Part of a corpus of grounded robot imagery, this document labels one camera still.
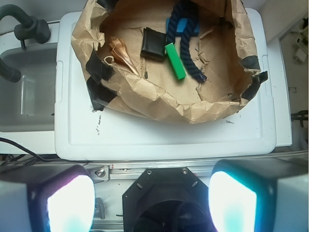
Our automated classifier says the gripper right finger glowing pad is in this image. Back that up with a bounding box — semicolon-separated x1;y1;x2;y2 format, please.
208;159;309;232

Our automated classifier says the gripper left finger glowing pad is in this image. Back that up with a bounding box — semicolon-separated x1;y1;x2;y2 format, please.
0;164;95;232

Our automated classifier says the green rectangular block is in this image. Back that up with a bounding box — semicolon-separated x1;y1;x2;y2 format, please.
165;43;186;80

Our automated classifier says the blue rectangular block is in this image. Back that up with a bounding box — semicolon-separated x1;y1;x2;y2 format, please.
176;18;200;37

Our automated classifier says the crumpled brown paper bag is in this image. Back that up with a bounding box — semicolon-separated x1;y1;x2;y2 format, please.
71;0;268;124

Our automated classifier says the brown spiral seashell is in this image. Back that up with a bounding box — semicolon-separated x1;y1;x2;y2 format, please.
109;36;139;75

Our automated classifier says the metal corner bracket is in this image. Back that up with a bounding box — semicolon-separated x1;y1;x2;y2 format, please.
94;198;105;220

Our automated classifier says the aluminium extrusion rail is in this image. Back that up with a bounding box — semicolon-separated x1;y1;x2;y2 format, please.
85;160;216;182

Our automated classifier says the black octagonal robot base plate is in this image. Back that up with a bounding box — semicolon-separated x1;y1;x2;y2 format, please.
122;167;216;232

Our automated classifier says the dark navy rope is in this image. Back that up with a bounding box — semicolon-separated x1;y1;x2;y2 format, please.
167;0;209;84

